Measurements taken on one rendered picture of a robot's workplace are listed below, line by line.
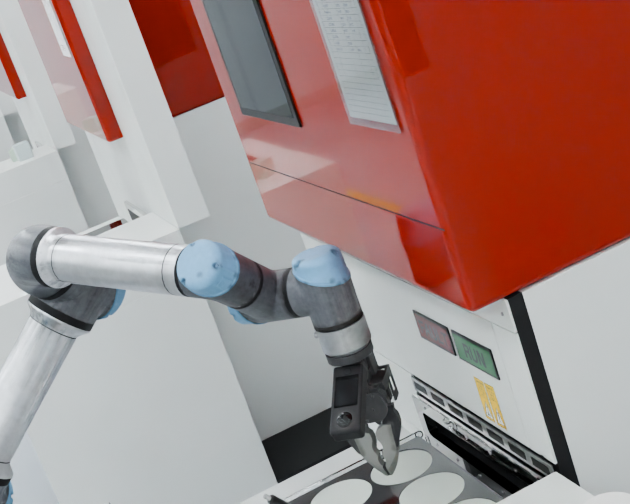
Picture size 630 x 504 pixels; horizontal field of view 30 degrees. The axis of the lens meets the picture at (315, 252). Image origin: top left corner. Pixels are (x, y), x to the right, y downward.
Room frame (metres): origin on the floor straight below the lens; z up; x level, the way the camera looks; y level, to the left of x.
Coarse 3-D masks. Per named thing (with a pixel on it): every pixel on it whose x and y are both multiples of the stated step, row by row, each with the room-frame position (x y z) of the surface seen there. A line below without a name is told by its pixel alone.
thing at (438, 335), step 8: (416, 320) 1.71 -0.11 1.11; (424, 320) 1.68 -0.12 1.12; (424, 328) 1.69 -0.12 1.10; (432, 328) 1.66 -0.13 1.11; (440, 328) 1.62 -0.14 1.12; (424, 336) 1.70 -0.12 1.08; (432, 336) 1.67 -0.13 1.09; (440, 336) 1.63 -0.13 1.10; (440, 344) 1.64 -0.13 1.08; (448, 344) 1.61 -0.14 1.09
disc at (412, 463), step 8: (400, 456) 1.70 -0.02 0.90; (408, 456) 1.69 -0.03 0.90; (416, 456) 1.69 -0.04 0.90; (424, 456) 1.68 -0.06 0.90; (400, 464) 1.68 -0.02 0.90; (408, 464) 1.67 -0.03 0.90; (416, 464) 1.66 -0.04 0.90; (424, 464) 1.65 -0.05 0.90; (376, 472) 1.68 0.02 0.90; (400, 472) 1.65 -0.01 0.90; (408, 472) 1.64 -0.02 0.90; (416, 472) 1.64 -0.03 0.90; (376, 480) 1.65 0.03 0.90; (384, 480) 1.64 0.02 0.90; (392, 480) 1.64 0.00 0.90; (400, 480) 1.63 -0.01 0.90; (408, 480) 1.62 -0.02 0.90
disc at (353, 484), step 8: (344, 480) 1.69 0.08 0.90; (352, 480) 1.68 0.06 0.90; (360, 480) 1.67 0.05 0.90; (328, 488) 1.68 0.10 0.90; (336, 488) 1.67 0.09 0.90; (344, 488) 1.67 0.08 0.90; (352, 488) 1.66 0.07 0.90; (360, 488) 1.65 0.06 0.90; (368, 488) 1.64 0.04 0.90; (320, 496) 1.67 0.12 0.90; (328, 496) 1.66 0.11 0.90; (336, 496) 1.65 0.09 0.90; (344, 496) 1.64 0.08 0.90; (352, 496) 1.63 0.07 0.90; (360, 496) 1.62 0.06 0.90; (368, 496) 1.62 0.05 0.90
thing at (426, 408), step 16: (416, 400) 1.80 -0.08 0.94; (432, 416) 1.75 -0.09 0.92; (448, 416) 1.70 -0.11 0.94; (432, 432) 1.79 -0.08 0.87; (464, 432) 1.64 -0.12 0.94; (448, 448) 1.73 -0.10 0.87; (480, 448) 1.59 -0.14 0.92; (496, 448) 1.55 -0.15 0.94; (464, 464) 1.68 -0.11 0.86; (480, 464) 1.64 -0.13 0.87; (512, 464) 1.50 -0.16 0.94; (528, 464) 1.47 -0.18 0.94; (480, 480) 1.64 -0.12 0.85; (496, 480) 1.58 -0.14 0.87; (528, 480) 1.46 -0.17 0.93
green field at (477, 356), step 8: (456, 336) 1.57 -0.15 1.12; (456, 344) 1.58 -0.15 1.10; (464, 344) 1.55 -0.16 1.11; (472, 344) 1.53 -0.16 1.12; (464, 352) 1.56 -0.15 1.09; (472, 352) 1.54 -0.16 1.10; (480, 352) 1.51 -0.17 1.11; (488, 352) 1.48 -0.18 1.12; (472, 360) 1.54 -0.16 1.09; (480, 360) 1.52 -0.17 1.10; (488, 360) 1.49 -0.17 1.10; (480, 368) 1.53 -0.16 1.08; (488, 368) 1.50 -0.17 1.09; (496, 376) 1.48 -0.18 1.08
